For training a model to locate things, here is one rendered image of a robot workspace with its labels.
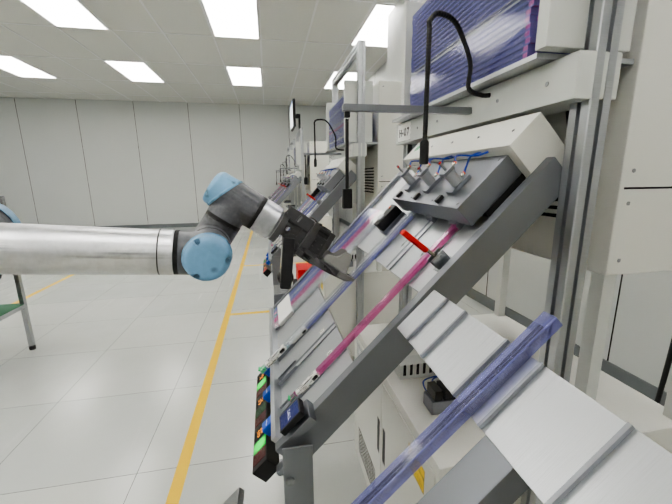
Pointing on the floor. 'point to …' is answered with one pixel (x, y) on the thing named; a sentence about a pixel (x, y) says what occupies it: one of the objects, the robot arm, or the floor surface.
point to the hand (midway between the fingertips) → (346, 278)
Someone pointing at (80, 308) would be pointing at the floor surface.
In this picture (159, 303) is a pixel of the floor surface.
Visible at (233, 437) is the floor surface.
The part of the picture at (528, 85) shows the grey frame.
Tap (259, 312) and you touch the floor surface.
